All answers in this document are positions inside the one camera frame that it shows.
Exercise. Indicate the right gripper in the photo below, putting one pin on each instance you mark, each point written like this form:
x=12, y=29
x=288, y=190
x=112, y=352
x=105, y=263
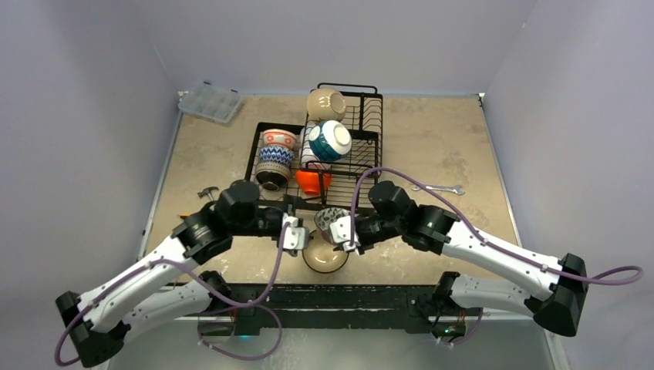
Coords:
x=358, y=227

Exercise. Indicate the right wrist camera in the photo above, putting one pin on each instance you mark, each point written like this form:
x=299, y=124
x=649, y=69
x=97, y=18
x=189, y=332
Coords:
x=343, y=235

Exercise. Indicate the brown beige bowl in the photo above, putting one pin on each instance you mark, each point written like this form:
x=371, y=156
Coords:
x=272, y=176

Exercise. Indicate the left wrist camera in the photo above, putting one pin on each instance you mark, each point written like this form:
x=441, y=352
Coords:
x=295, y=236

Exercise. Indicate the teal white bowl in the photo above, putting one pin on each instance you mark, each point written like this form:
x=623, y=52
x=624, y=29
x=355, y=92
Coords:
x=330, y=140

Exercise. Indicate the aluminium frame rail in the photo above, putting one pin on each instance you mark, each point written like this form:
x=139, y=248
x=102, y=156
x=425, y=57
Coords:
x=502, y=341

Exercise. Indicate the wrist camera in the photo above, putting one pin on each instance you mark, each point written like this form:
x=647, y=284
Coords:
x=295, y=236
x=343, y=235

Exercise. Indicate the silver wrench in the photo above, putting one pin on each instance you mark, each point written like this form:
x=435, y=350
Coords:
x=457, y=189

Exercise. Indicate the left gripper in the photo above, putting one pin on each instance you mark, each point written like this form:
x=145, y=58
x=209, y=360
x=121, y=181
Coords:
x=281, y=213

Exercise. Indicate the orange white bowl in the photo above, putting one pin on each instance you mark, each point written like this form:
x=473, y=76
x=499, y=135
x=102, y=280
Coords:
x=312, y=183

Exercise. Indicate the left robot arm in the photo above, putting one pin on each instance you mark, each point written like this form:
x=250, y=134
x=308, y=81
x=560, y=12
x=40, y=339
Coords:
x=162, y=286

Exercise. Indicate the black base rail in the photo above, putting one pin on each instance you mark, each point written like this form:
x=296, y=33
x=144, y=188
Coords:
x=411, y=308

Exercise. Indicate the small hammer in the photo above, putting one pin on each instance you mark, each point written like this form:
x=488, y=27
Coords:
x=208, y=192

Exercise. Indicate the tan glazed bowl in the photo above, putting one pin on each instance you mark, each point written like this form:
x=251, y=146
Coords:
x=320, y=257

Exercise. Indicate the clear plastic organizer box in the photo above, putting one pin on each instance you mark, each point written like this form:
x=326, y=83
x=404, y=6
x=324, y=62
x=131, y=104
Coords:
x=212, y=103

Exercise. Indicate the red floral bowl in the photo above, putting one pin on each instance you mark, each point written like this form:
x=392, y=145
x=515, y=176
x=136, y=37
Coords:
x=279, y=137

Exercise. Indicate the cream beige bowl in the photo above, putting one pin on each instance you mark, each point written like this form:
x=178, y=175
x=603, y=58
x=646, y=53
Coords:
x=326, y=104

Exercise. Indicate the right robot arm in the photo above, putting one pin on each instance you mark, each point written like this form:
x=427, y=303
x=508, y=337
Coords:
x=548, y=289

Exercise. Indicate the grey floral black bowl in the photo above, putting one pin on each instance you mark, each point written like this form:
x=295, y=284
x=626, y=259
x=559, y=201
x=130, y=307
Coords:
x=327, y=216

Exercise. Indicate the red patterned black bowl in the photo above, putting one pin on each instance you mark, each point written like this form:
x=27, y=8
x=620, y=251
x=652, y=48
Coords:
x=277, y=154

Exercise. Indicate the white ribbed bowl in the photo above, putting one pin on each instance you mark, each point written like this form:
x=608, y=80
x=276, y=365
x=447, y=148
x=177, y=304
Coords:
x=303, y=136

